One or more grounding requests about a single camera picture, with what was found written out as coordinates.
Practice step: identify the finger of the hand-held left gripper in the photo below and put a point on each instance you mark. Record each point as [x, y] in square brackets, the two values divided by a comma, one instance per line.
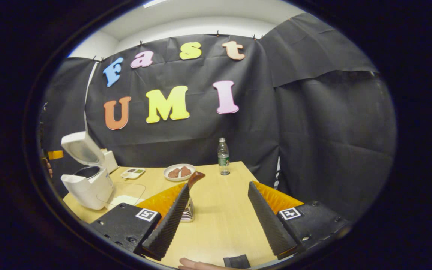
[55, 155]

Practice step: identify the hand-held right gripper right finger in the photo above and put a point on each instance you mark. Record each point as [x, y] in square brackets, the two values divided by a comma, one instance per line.
[270, 221]

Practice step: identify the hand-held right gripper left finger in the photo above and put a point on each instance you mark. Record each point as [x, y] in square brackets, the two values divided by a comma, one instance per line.
[167, 225]

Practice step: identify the white rice cooker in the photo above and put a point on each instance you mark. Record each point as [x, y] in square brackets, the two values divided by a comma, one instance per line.
[88, 187]

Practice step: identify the clear box of rice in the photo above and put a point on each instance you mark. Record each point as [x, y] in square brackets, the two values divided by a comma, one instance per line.
[126, 198]

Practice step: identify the round white plate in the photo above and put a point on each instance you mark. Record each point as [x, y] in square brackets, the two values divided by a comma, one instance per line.
[178, 165]

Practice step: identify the small white sauce dish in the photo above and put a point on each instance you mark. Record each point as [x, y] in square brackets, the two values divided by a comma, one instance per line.
[133, 173]

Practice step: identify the clear green label bottle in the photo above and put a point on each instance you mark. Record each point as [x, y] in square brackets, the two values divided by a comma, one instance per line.
[223, 157]

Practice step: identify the black backdrop cloth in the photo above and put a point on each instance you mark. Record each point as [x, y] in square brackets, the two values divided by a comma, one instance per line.
[313, 142]

